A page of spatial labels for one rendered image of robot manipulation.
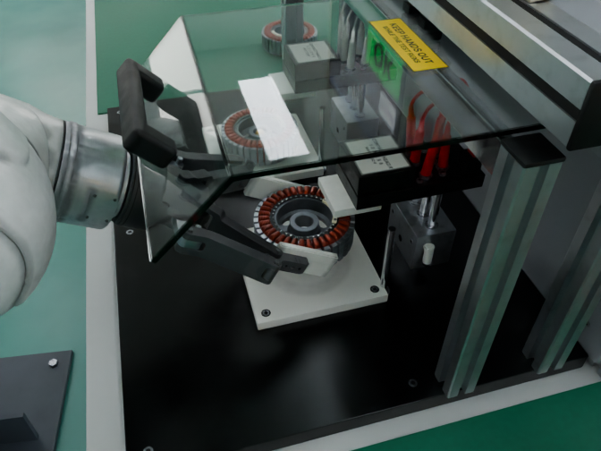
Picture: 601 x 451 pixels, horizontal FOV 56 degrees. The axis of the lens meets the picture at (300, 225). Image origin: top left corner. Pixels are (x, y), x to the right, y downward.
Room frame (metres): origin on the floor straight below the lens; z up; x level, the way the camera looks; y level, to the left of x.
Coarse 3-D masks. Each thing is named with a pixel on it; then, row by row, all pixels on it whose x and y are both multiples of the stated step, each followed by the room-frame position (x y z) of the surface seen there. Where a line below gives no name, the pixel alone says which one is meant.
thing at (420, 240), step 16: (400, 208) 0.51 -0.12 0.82; (416, 208) 0.51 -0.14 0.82; (400, 224) 0.50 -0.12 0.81; (416, 224) 0.48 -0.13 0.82; (448, 224) 0.48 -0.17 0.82; (400, 240) 0.49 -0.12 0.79; (416, 240) 0.46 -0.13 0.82; (432, 240) 0.46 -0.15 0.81; (448, 240) 0.47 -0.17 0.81; (416, 256) 0.46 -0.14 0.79; (448, 256) 0.47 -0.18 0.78
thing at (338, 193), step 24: (456, 144) 0.54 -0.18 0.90; (336, 168) 0.50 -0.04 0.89; (360, 168) 0.46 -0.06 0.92; (384, 168) 0.46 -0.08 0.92; (408, 168) 0.46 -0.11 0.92; (456, 168) 0.49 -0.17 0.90; (336, 192) 0.47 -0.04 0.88; (360, 192) 0.45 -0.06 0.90; (384, 192) 0.45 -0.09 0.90; (408, 192) 0.46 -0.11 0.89; (432, 192) 0.46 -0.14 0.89; (336, 216) 0.44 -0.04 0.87; (432, 216) 0.48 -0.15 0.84
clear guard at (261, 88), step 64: (384, 0) 0.53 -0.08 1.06; (192, 64) 0.40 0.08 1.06; (256, 64) 0.40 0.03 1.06; (320, 64) 0.40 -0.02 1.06; (384, 64) 0.40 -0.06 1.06; (448, 64) 0.40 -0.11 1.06; (192, 128) 0.33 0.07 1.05; (256, 128) 0.31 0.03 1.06; (320, 128) 0.31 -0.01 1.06; (384, 128) 0.31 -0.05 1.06; (448, 128) 0.31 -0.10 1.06; (512, 128) 0.31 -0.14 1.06; (192, 192) 0.27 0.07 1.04
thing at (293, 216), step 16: (288, 192) 0.50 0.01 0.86; (304, 192) 0.50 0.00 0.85; (320, 192) 0.50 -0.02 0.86; (256, 208) 0.48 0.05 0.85; (272, 208) 0.48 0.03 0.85; (288, 208) 0.49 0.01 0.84; (304, 208) 0.50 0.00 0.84; (320, 208) 0.49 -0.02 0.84; (256, 224) 0.45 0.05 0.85; (272, 224) 0.45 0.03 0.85; (304, 224) 0.47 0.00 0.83; (336, 224) 0.45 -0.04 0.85; (352, 224) 0.45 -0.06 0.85; (272, 240) 0.43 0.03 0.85; (288, 240) 0.42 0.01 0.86; (304, 240) 0.43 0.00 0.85; (320, 240) 0.42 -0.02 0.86; (336, 240) 0.43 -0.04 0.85; (352, 240) 0.45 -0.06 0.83
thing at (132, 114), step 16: (128, 64) 0.40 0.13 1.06; (128, 80) 0.38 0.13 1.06; (144, 80) 0.40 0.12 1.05; (160, 80) 0.42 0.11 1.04; (128, 96) 0.36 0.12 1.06; (144, 96) 0.40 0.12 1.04; (128, 112) 0.34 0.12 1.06; (144, 112) 0.34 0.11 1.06; (128, 128) 0.32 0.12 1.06; (144, 128) 0.32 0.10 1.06; (128, 144) 0.31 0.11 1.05; (144, 144) 0.31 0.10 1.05; (160, 144) 0.32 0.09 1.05; (160, 160) 0.31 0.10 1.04
